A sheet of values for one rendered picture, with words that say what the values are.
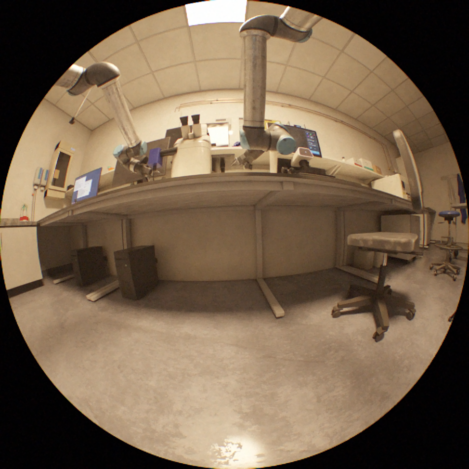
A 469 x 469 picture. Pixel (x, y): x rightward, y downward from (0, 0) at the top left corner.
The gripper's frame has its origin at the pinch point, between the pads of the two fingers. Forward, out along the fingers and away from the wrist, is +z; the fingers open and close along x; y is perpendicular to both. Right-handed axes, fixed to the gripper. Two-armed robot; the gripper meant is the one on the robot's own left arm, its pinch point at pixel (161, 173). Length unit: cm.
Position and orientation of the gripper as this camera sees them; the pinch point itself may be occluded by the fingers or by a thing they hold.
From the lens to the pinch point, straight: 96.4
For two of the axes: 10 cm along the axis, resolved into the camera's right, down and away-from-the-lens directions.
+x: 0.3, 0.5, -10.0
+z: 8.9, 4.6, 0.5
